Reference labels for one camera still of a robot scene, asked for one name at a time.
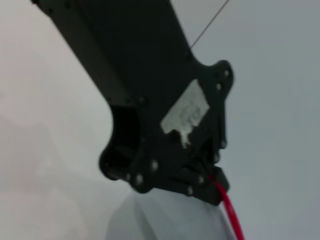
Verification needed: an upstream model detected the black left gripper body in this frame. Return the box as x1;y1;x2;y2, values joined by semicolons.
31;0;219;187

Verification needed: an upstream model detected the clear bag with red zipper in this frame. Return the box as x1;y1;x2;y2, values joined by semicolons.
104;174;247;240

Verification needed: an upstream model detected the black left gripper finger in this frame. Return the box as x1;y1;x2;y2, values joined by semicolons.
124;159;221;207
201;59;237;193

